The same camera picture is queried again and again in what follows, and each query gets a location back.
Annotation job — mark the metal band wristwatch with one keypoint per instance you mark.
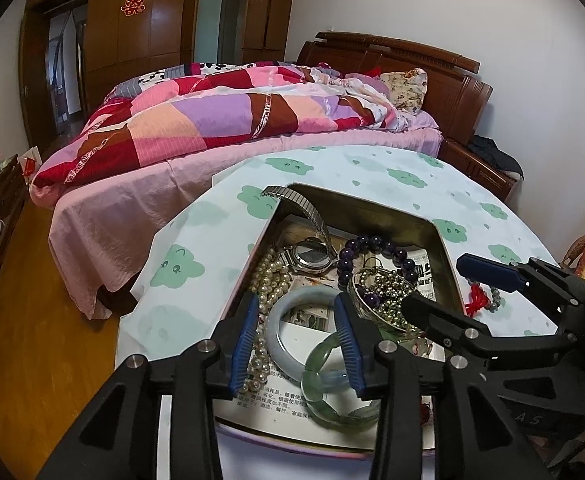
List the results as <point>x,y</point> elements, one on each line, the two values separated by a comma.
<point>312,250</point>

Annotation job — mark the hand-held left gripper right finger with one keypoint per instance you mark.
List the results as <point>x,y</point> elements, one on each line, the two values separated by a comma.
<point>348,342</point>

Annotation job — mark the wooden headboard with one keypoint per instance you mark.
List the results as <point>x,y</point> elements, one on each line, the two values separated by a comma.
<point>422,70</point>

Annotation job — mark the bed with patchwork quilt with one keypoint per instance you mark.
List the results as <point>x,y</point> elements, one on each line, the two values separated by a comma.
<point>122,230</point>

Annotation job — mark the dark clothes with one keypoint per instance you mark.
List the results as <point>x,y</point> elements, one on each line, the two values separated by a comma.
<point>494,152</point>

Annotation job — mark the white jade bangle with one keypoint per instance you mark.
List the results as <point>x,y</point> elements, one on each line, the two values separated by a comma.
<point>285,330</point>

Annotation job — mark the wooden nightstand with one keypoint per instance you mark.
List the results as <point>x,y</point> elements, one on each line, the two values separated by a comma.
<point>482,170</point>

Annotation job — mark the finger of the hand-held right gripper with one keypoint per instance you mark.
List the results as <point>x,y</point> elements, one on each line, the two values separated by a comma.
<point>442,320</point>
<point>492,272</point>

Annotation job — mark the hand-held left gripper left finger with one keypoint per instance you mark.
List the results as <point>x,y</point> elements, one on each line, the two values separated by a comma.
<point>242,342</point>

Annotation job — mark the red paper decoration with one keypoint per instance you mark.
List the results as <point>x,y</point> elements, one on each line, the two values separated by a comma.
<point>133,4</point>

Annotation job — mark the colourful bag in box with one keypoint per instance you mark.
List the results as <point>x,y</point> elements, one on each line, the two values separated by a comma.
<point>584,257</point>

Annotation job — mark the metal tin box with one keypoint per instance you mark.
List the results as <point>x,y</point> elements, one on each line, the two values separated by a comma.
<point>352,310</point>

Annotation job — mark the red and white bag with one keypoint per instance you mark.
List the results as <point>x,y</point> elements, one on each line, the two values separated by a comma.
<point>31,162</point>

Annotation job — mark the patchwork quilt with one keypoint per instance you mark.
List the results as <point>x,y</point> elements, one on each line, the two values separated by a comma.
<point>212,115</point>

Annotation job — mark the floral pillow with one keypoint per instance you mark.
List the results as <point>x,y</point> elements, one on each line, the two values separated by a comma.
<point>407,87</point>

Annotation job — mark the wooden wardrobe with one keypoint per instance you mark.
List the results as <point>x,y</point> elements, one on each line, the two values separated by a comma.
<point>172,15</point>

